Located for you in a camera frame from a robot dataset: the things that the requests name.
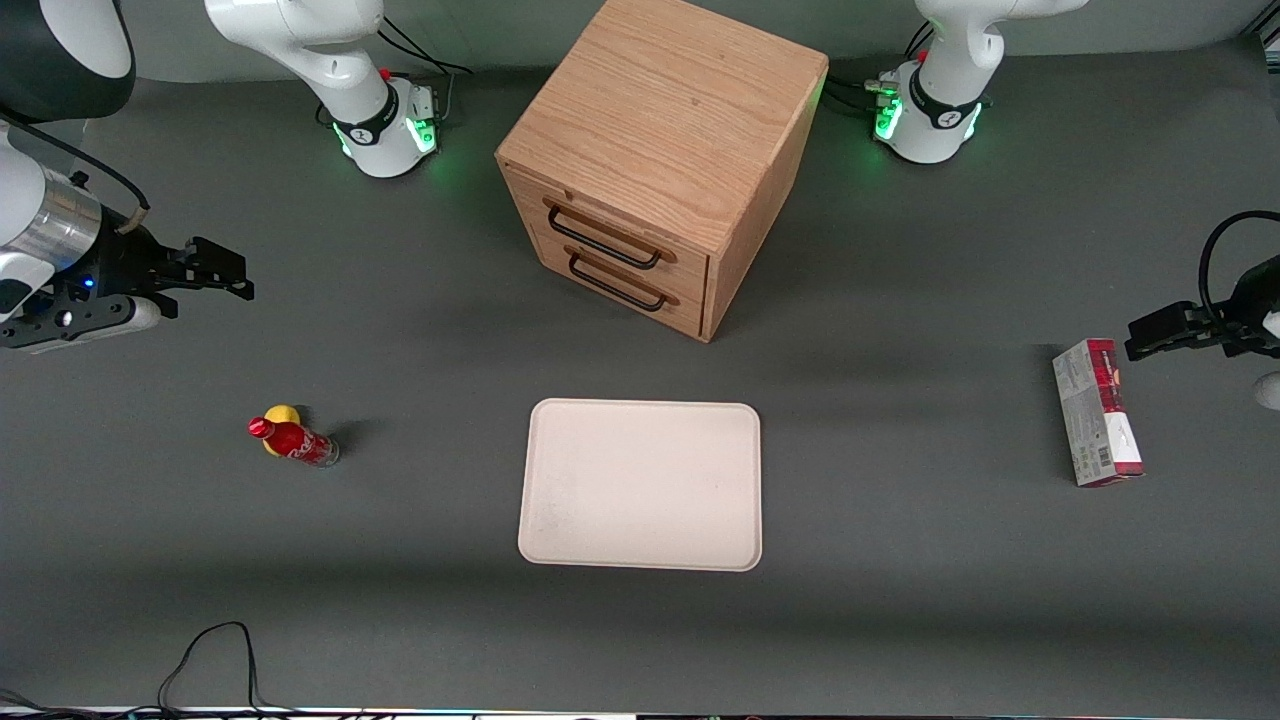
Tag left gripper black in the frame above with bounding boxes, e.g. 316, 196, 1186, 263
1127, 255, 1280, 362

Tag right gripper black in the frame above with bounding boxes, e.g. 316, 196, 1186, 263
40, 225, 254, 319

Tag red coke bottle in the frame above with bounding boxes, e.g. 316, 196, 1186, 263
248, 417, 341, 469

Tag beige rectangular tray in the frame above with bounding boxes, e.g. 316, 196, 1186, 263
517, 398, 763, 573

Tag red and grey carton box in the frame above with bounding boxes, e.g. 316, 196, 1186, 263
1052, 338, 1145, 488

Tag yellow toy lemon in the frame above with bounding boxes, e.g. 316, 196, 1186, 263
262, 404, 301, 458

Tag wooden drawer front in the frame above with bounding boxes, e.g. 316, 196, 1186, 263
530, 222, 711, 342
503, 165, 713, 301

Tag wooden two-drawer cabinet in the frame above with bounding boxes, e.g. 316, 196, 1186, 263
495, 0, 830, 344

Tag black cable loop left gripper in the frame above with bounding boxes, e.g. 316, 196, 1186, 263
1198, 210, 1280, 326

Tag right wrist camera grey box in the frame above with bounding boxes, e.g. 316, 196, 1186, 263
0, 293, 163, 353

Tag right arm base black cables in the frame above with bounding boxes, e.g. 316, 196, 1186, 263
378, 15, 473, 126

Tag arm base black cables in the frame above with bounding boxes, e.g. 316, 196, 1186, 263
378, 15, 473, 126
825, 20, 936, 116

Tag black drawer handle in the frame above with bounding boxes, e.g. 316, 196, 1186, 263
545, 200, 677, 271
567, 250, 680, 313

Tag left arm base black cables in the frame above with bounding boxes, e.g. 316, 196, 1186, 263
825, 20, 936, 116

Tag black looped floor cable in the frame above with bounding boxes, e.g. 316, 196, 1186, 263
158, 621, 301, 717

